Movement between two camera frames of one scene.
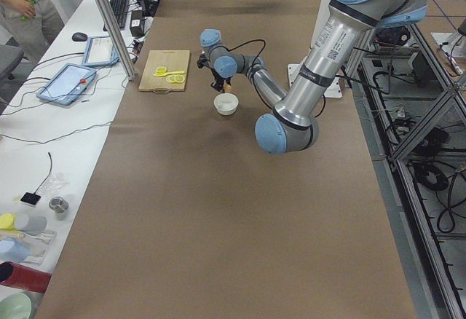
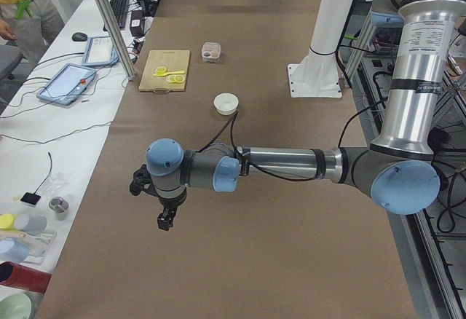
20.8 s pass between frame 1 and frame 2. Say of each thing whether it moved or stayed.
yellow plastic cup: stayed
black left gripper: moved
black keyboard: stayed
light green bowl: stayed
